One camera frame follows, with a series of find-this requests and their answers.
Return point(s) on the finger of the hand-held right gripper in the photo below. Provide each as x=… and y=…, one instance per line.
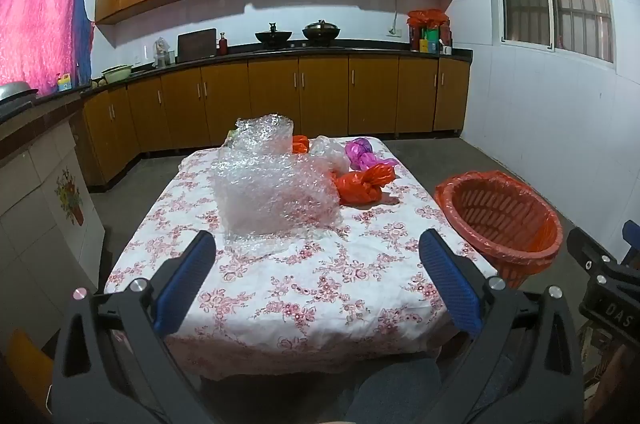
x=587, y=254
x=632, y=241

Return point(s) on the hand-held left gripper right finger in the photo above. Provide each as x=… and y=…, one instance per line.
x=450, y=286

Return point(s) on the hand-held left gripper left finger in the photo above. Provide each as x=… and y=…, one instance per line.
x=186, y=286

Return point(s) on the orange plastic basket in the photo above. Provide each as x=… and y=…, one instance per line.
x=500, y=214

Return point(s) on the clear bubble wrap sheet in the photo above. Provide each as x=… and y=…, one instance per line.
x=270, y=189

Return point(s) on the orange plastic bag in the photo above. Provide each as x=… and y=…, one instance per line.
x=362, y=186
x=300, y=144

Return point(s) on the pink plastic bag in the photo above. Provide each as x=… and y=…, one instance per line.
x=362, y=151

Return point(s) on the clear plastic bag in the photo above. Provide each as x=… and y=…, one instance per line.
x=327, y=153

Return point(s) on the floral tablecloth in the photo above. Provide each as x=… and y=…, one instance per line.
x=300, y=284

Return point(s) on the person's leg in jeans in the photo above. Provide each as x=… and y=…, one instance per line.
x=395, y=394

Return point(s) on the flower decal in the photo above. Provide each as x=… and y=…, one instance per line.
x=70, y=196

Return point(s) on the yellow stool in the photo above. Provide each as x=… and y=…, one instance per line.
x=32, y=361

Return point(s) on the tiled side counter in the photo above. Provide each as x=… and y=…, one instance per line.
x=35, y=184

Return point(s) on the wooden lower kitchen cabinets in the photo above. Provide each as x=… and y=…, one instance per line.
x=275, y=96

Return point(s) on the green basin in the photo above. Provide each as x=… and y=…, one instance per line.
x=117, y=73

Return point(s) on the yellow box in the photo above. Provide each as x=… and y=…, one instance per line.
x=64, y=83

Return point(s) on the dark cutting board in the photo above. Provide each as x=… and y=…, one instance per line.
x=196, y=46

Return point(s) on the red bottle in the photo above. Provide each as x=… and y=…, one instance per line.
x=223, y=45

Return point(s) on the black kitchen countertop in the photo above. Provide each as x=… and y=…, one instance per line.
x=375, y=50

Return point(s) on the metal basin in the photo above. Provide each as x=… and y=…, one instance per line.
x=17, y=91

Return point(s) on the black wok with lid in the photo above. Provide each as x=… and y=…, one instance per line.
x=321, y=30

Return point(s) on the pink and blue cloth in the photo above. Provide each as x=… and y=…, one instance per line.
x=40, y=23

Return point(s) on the wall socket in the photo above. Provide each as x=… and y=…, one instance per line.
x=395, y=32

